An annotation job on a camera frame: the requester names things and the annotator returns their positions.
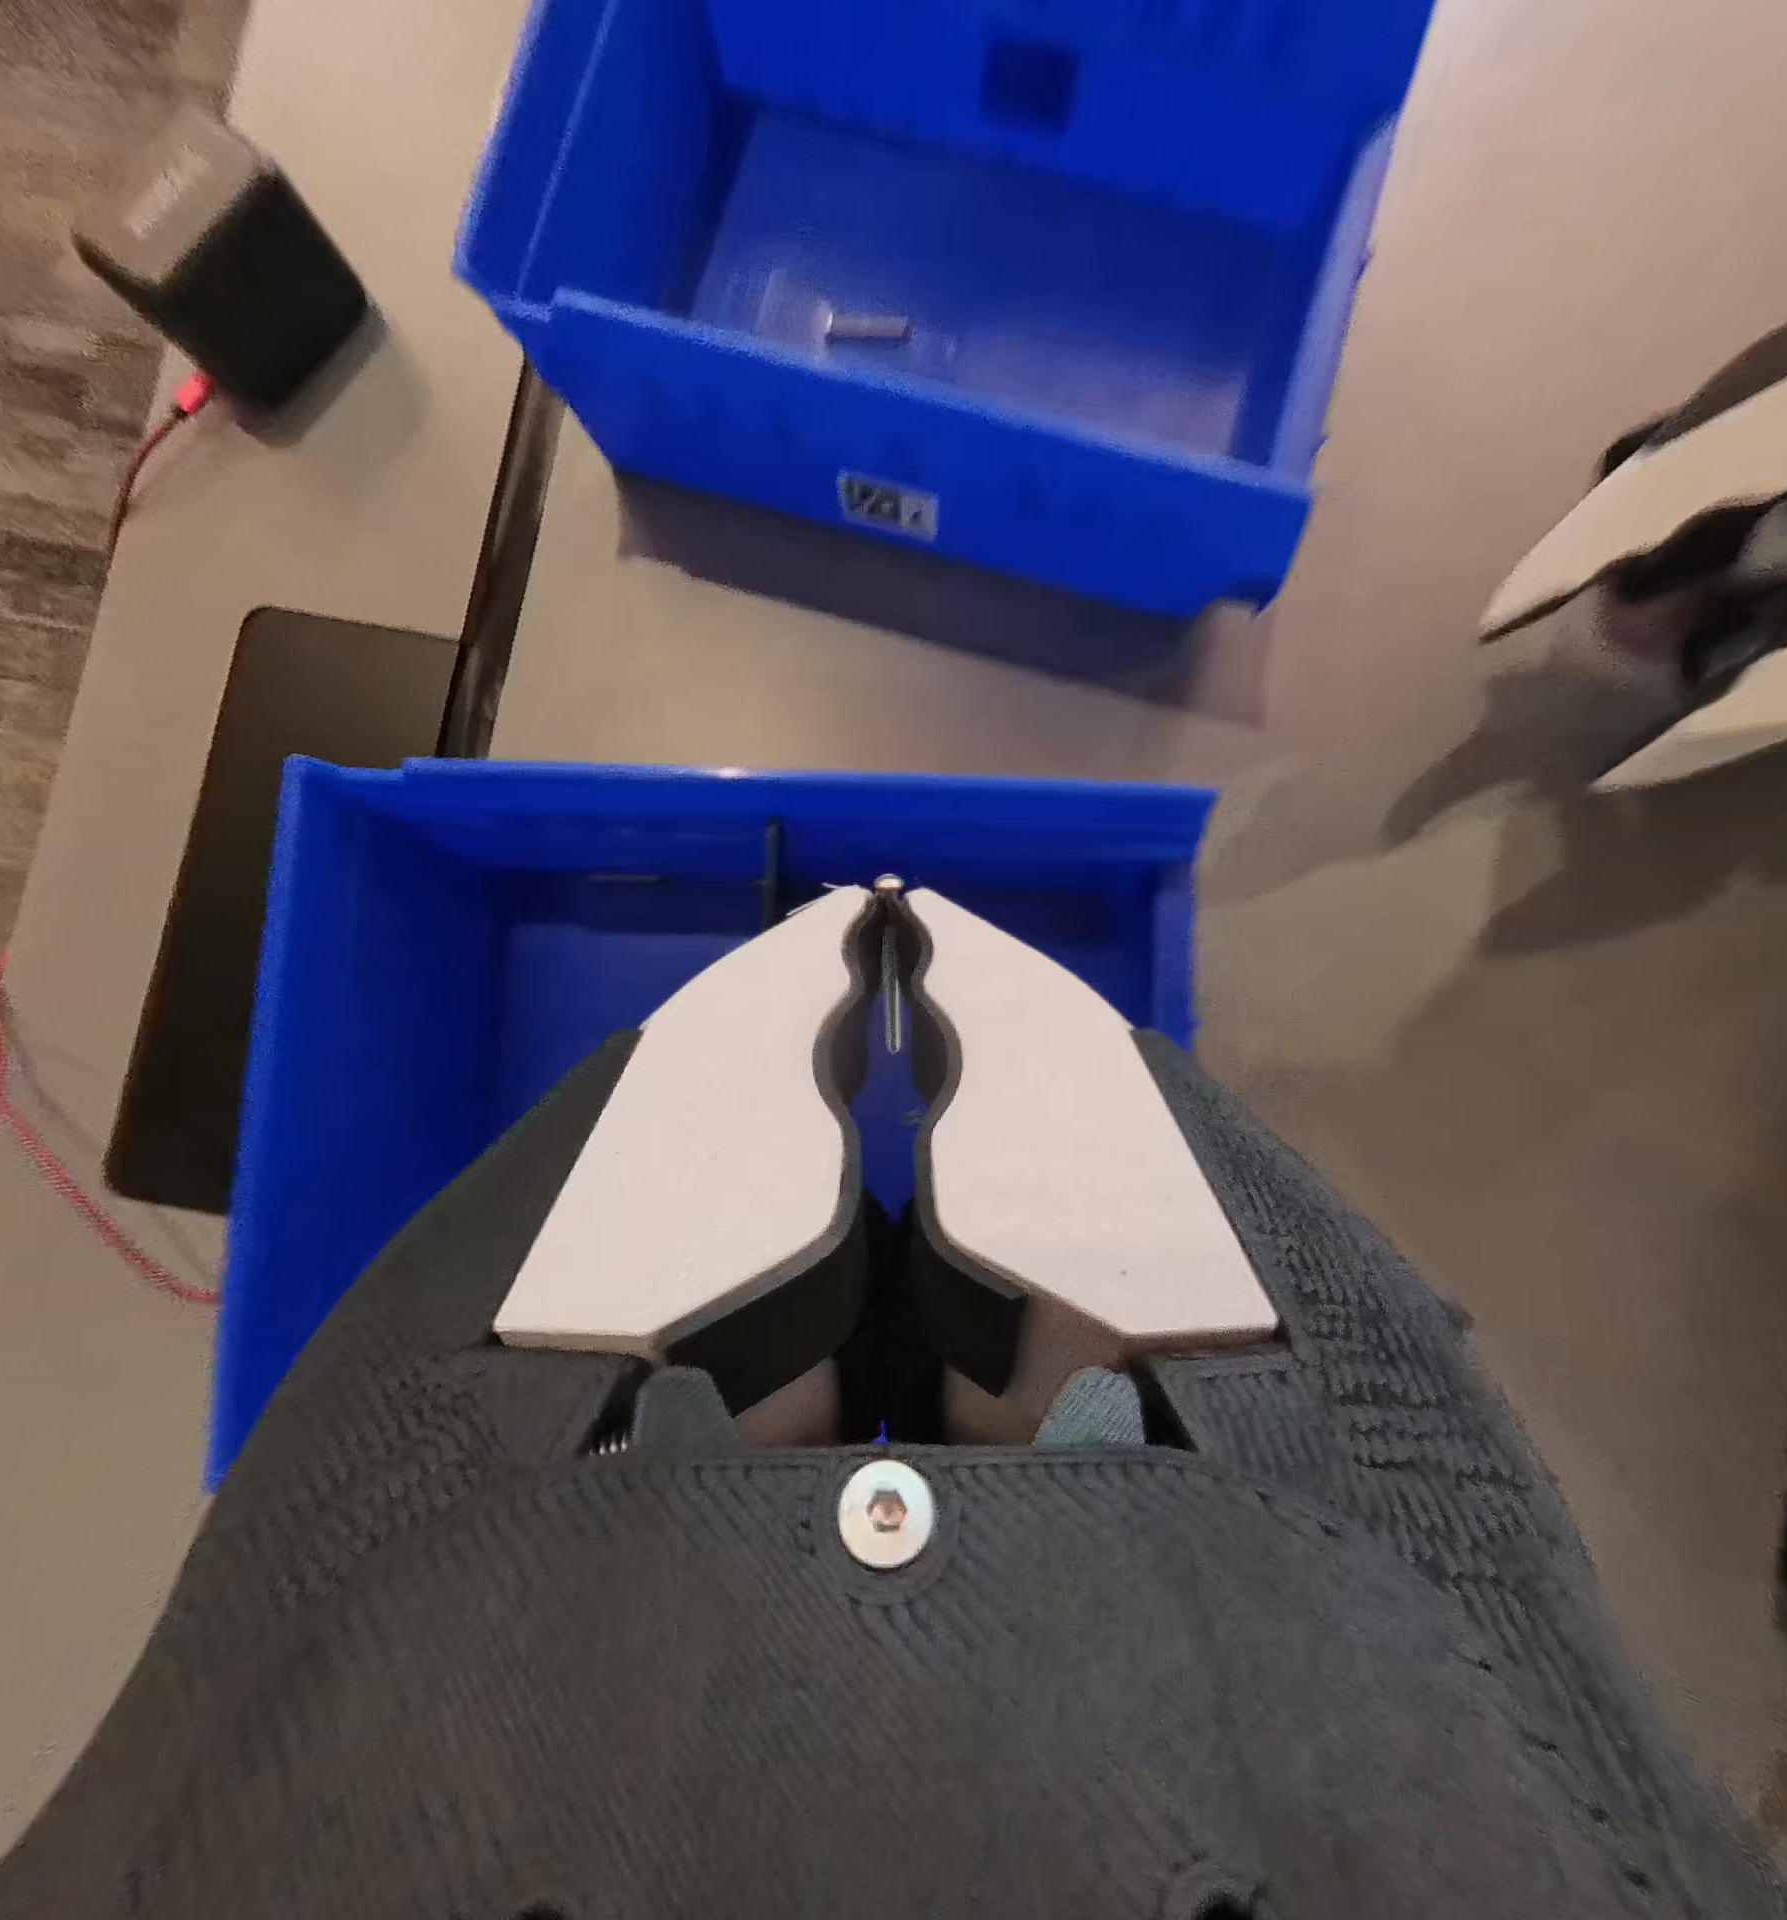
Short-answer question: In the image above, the clear plastic bag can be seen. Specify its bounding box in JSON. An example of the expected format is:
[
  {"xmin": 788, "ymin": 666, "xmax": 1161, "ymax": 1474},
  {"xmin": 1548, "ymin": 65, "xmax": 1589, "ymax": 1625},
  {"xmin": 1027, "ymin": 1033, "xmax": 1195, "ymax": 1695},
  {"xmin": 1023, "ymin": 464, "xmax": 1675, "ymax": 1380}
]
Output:
[{"xmin": 689, "ymin": 260, "xmax": 969, "ymax": 384}]

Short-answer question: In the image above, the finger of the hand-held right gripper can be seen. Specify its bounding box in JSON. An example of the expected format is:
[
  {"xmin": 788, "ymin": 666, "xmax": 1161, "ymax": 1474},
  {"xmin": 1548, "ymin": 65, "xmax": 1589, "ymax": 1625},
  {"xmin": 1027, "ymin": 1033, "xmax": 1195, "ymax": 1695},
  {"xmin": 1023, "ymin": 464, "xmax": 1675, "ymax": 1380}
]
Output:
[
  {"xmin": 1478, "ymin": 299, "xmax": 1787, "ymax": 646},
  {"xmin": 1584, "ymin": 509, "xmax": 1787, "ymax": 794}
]

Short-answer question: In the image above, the black rectangular pad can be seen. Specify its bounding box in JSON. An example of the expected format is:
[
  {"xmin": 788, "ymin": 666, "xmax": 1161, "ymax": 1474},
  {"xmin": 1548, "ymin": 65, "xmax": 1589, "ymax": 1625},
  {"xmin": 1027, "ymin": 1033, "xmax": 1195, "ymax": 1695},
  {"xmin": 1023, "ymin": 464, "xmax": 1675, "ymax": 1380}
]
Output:
[{"xmin": 104, "ymin": 605, "xmax": 464, "ymax": 1215}]

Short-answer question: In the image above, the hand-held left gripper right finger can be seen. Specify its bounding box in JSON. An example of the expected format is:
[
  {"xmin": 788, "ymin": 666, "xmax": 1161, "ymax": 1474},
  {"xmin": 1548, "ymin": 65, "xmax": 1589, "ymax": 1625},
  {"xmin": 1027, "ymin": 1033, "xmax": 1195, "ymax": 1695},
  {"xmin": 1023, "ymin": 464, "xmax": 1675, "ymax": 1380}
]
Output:
[{"xmin": 893, "ymin": 884, "xmax": 1282, "ymax": 1397}]

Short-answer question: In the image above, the blue plastic bin with label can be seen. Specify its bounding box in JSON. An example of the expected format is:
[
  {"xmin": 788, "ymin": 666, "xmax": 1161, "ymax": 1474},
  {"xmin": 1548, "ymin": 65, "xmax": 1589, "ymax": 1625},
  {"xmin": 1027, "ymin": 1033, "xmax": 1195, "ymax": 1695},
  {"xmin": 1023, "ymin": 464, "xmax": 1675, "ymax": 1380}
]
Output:
[{"xmin": 450, "ymin": 0, "xmax": 1435, "ymax": 623}]

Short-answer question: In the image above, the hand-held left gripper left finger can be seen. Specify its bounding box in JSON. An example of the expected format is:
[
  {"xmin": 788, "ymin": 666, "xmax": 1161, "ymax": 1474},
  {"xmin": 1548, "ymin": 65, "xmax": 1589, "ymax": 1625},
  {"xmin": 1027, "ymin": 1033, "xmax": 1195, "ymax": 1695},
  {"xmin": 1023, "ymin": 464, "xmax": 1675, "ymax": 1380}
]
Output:
[{"xmin": 490, "ymin": 883, "xmax": 885, "ymax": 1448}]

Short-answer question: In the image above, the red braided cable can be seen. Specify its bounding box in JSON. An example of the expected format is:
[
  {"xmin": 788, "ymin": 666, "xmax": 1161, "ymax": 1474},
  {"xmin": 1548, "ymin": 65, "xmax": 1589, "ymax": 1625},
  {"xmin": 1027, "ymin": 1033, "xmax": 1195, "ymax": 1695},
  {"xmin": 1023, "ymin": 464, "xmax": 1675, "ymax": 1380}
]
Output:
[{"xmin": 0, "ymin": 373, "xmax": 223, "ymax": 1306}]

